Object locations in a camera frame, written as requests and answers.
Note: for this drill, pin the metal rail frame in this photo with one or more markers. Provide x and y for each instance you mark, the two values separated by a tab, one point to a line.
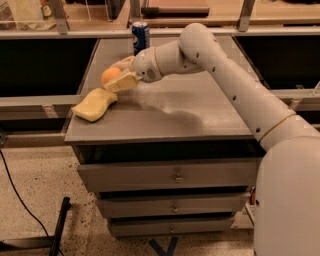
51	18

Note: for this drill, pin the yellow sponge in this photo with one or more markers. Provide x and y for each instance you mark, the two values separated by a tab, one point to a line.
95	104

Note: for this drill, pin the orange fruit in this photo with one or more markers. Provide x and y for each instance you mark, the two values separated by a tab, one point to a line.
109	74

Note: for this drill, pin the grey drawer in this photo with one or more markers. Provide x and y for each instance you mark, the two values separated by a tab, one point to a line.
138	176
170	226
151	206

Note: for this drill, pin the blue Pepsi soda can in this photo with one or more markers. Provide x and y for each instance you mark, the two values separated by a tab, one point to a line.
140	36

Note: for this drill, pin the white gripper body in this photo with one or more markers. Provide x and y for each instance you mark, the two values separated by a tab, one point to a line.
144	65

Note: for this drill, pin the cardboard box with snacks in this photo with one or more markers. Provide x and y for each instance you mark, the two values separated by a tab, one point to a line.
245	219

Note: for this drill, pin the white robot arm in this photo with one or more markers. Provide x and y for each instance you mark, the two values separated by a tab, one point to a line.
287	212

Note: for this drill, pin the middle grey drawer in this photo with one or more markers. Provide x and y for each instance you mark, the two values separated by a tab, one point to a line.
151	206

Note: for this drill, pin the top grey drawer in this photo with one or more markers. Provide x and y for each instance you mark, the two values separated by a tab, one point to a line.
138	176

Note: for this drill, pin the bottom grey drawer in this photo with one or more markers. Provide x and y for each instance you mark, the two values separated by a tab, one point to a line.
170	226

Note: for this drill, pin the black metal stand leg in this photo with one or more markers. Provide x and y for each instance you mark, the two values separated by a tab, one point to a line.
51	242

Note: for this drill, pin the grey drawer cabinet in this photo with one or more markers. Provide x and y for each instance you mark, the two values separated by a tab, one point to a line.
180	118

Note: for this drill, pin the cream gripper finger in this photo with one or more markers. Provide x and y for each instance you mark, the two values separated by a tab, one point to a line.
124	81
124	63

